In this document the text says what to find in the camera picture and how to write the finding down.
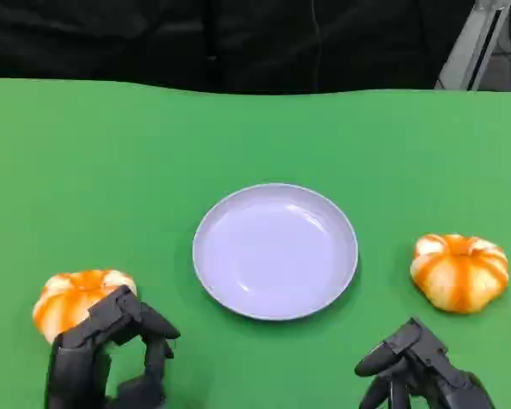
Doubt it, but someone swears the lilac plate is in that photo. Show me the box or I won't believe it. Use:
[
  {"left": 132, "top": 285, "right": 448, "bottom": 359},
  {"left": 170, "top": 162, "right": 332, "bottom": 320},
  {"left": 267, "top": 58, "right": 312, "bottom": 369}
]
[{"left": 192, "top": 182, "right": 359, "bottom": 321}]

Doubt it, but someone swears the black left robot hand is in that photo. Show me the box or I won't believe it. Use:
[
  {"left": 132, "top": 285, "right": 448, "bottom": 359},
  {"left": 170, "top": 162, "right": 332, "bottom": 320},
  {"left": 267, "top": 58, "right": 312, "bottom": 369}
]
[{"left": 45, "top": 284, "right": 182, "bottom": 409}]

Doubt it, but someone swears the black backdrop curtain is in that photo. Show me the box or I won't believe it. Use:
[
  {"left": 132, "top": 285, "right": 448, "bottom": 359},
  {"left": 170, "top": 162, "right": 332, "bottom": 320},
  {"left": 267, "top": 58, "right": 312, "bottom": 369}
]
[{"left": 0, "top": 0, "right": 468, "bottom": 95}]

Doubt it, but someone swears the green table cloth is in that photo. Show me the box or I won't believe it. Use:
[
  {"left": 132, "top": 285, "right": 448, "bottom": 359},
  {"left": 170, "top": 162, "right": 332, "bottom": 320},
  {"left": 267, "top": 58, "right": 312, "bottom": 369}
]
[{"left": 0, "top": 76, "right": 511, "bottom": 409}]

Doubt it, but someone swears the grey metal frame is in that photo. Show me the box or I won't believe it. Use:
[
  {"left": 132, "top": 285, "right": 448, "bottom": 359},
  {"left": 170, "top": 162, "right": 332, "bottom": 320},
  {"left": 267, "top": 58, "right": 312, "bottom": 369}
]
[{"left": 433, "top": 0, "right": 511, "bottom": 91}]

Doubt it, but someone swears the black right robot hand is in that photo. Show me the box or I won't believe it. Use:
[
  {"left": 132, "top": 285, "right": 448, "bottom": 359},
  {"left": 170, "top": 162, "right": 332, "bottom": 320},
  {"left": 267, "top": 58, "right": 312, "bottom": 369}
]
[{"left": 353, "top": 316, "right": 495, "bottom": 409}]

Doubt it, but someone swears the orange and white bread roll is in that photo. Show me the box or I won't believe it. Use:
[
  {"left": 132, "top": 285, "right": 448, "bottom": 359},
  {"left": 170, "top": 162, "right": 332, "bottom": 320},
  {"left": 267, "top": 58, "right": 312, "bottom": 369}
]
[
  {"left": 410, "top": 233, "right": 509, "bottom": 315},
  {"left": 32, "top": 268, "right": 138, "bottom": 345}
]

